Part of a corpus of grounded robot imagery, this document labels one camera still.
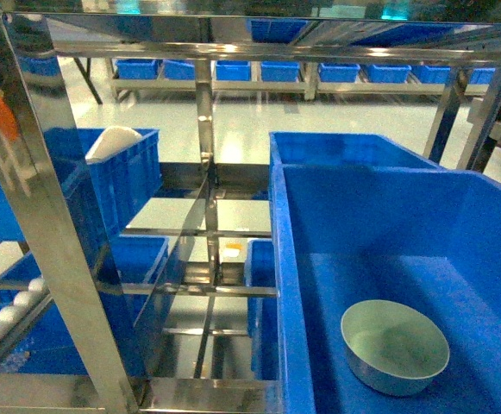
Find light green bowl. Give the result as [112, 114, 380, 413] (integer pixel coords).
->
[340, 299, 450, 397]

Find blue bin behind front bin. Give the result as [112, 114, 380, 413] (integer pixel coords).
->
[269, 131, 441, 170]

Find blue bin with white object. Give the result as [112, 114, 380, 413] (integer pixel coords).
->
[45, 128, 162, 239]

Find white object in bin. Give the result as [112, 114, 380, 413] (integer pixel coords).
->
[85, 126, 143, 163]

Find large blue bin front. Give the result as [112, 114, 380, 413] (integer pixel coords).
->
[270, 165, 501, 413]

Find white roller row left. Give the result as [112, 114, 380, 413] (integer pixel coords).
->
[0, 277, 49, 343]

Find steel rack frame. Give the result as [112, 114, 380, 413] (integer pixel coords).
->
[0, 1, 501, 413]

